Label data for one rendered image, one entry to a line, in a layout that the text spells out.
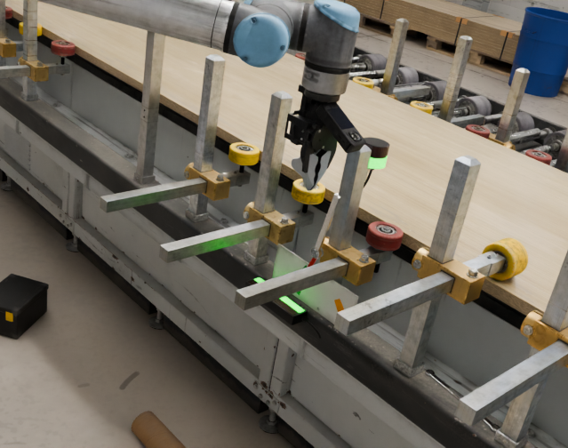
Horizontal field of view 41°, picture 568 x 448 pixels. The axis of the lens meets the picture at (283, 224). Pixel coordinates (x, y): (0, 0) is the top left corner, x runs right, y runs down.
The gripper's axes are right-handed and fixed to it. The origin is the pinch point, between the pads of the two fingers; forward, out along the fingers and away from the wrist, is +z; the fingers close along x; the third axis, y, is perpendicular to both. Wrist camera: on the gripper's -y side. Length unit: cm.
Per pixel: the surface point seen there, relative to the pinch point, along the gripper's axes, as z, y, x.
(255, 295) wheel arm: 15.2, -9.4, 20.8
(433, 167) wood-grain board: 11, 13, -63
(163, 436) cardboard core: 93, 34, 5
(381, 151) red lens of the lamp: -8.8, -6.8, -11.5
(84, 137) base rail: 31, 108, -8
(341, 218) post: 6.7, -4.5, -6.1
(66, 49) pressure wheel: 11, 138, -17
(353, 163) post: -6.1, -4.4, -6.0
